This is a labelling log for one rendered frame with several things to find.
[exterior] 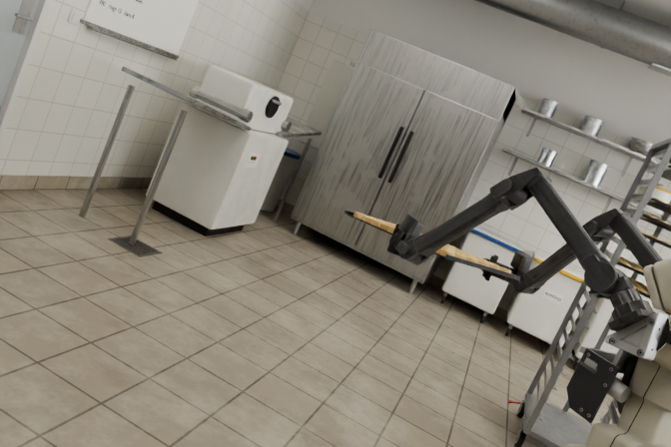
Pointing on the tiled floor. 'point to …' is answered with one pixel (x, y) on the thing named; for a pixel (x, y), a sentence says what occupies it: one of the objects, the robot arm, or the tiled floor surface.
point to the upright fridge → (401, 149)
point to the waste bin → (281, 179)
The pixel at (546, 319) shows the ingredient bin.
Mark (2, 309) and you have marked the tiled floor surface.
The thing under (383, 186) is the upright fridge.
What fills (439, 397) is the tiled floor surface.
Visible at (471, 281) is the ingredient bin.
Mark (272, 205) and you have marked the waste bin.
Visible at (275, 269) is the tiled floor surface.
